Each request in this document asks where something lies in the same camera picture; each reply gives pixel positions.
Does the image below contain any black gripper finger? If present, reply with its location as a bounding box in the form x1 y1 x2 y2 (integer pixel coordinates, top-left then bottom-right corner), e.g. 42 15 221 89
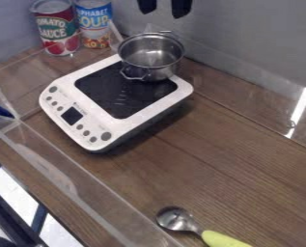
137 0 157 14
173 0 193 18

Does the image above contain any silver metal pot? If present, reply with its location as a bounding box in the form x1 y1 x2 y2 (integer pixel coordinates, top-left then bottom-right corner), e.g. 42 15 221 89
118 31 185 82

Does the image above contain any white and black stove top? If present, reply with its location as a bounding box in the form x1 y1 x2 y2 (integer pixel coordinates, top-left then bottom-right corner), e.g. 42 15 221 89
39 55 194 152

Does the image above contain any alphabet soup can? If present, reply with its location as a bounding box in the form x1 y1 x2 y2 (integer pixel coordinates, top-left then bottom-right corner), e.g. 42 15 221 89
74 0 113 49

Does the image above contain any tomato sauce can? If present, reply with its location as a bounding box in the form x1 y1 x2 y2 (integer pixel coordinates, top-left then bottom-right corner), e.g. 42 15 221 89
30 0 81 56

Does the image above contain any clear acrylic barrier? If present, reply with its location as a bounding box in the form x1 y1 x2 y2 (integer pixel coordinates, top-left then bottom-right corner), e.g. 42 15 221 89
0 48 306 247

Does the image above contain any spoon with green handle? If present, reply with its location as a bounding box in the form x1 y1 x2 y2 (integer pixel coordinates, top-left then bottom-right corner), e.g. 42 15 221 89
157 206 253 247

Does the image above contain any blue chair frame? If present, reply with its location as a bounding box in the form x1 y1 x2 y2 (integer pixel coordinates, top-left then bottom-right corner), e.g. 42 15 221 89
0 106 50 247

